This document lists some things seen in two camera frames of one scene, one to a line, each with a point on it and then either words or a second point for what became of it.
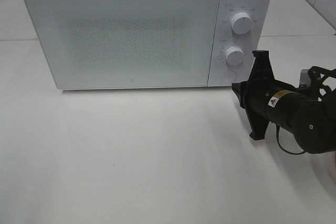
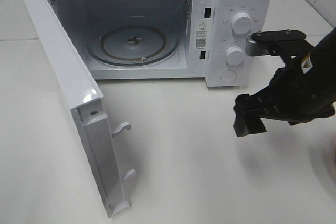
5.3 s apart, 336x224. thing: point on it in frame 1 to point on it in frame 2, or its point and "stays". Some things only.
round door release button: (228, 76) stays
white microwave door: (119, 37) to (84, 96)
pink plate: (332, 164) stays
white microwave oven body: (125, 30) stays
